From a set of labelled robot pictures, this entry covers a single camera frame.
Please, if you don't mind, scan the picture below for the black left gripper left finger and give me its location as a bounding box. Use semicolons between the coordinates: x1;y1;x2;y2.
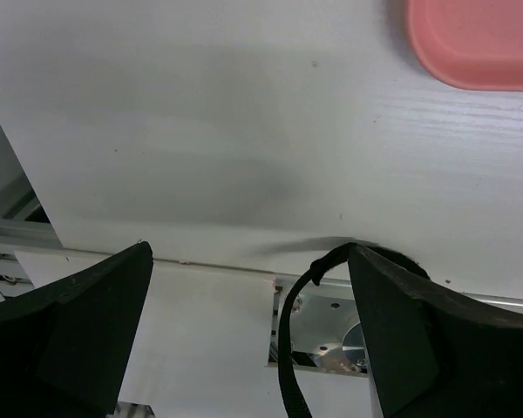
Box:
0;242;153;417

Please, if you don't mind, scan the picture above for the pink plastic tray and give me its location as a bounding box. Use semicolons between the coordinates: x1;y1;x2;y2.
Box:
405;0;523;91

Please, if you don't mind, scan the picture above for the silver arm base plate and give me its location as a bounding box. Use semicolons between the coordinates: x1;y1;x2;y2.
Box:
290;279;368;376

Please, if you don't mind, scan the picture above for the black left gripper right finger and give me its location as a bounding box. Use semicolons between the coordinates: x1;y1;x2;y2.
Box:
348;246;523;417

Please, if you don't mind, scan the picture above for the aluminium table frame rail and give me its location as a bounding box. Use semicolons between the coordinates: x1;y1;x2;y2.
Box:
0;172;66;306

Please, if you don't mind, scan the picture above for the black cable strap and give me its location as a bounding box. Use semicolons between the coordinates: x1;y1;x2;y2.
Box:
277;244;352;418

